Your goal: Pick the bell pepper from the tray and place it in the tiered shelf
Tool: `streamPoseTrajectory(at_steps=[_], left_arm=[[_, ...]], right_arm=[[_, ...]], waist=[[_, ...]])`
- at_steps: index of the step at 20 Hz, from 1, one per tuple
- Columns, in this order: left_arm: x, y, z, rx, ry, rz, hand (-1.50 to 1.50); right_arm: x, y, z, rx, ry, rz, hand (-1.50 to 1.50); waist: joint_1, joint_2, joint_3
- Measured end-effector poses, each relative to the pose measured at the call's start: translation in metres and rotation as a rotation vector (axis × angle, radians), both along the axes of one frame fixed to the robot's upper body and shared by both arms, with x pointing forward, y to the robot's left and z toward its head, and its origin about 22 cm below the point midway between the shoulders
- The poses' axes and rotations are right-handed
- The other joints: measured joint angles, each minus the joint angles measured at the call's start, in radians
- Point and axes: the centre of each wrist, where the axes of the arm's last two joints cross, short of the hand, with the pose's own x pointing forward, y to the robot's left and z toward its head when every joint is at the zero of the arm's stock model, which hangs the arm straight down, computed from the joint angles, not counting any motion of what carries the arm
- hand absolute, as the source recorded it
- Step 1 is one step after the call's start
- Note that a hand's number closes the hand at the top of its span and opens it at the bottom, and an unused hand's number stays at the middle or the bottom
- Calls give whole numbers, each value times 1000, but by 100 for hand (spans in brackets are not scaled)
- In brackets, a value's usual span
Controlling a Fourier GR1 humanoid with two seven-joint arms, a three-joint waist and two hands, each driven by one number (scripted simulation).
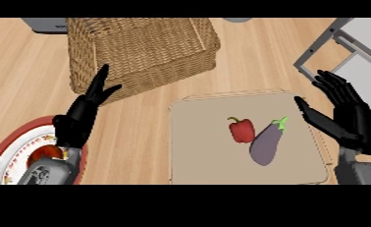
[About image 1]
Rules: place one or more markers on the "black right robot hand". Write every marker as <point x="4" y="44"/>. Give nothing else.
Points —
<point x="344" y="113"/>

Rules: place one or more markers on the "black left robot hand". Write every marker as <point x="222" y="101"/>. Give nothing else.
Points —
<point x="77" y="116"/>

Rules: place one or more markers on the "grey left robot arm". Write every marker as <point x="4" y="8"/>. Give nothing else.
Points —
<point x="50" y="168"/>

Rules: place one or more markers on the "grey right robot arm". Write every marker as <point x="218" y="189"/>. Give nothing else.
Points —
<point x="352" y="167"/>

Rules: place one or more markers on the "grey metal tiered shelf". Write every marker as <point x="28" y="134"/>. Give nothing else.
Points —
<point x="337" y="47"/>

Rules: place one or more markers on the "red bell pepper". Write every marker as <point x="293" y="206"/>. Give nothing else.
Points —
<point x="241" y="130"/>

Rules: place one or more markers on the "beige tray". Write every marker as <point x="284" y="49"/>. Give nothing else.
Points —
<point x="243" y="139"/>

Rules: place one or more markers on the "red rimmed white plate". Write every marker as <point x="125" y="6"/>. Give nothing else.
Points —
<point x="21" y="149"/>

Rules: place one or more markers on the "purple eggplant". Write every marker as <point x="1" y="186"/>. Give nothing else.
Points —
<point x="266" y="142"/>

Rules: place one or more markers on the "brown wicker basket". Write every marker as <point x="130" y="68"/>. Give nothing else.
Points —
<point x="140" y="50"/>

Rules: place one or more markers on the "grey appliance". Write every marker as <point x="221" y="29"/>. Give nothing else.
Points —
<point x="47" y="25"/>

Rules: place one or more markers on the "grey round object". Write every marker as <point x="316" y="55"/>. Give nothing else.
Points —
<point x="237" y="19"/>

